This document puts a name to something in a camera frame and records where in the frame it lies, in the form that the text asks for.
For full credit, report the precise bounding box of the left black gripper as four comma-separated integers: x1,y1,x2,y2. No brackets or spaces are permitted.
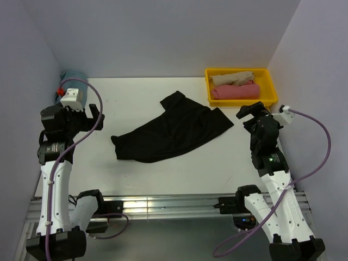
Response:
60,103,104,138

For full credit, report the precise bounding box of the black t-shirt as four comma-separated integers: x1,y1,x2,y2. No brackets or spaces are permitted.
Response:
111,91,234,163

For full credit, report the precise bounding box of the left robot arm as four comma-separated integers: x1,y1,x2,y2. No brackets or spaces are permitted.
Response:
26,104,106,260

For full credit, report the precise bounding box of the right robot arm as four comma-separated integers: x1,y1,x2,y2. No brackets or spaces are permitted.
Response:
235,102,325,260

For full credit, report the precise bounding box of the pink rolled t-shirt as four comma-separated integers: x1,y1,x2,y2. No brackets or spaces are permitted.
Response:
211,84,260,100

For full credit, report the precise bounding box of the yellow plastic bin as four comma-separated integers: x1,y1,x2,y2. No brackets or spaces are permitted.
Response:
205,68,278,107

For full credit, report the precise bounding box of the beige rolled t-shirt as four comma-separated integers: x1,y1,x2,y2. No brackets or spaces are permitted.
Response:
210,71,254,86

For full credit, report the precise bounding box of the blue crumpled t-shirt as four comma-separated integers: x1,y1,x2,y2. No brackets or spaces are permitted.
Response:
60,70,88,108

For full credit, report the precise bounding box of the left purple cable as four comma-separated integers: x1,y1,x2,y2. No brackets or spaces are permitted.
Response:
45,78,130,261

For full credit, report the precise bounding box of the purple cable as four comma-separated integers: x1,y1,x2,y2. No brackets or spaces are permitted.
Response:
213,108,332,258
45,78,130,261

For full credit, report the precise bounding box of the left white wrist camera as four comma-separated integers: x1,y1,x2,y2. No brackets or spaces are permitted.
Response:
57,88,83,112

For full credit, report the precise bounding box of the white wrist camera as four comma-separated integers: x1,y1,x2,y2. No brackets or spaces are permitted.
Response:
57,88,83,112
271,105,294,126

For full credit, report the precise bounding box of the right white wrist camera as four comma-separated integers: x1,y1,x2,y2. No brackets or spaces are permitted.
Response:
271,105,294,126

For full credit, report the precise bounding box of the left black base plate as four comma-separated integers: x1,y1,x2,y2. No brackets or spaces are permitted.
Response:
100,200,123,218

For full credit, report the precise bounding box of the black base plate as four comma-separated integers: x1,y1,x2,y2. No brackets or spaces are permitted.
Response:
100,200,123,218
213,196,239,215

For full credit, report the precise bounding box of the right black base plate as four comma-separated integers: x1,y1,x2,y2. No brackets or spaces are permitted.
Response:
213,196,239,215

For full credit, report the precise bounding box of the aluminium mounting rail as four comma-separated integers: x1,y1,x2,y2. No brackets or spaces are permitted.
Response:
25,192,312,223

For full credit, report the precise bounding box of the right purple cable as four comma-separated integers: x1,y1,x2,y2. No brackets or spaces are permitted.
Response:
213,108,332,258

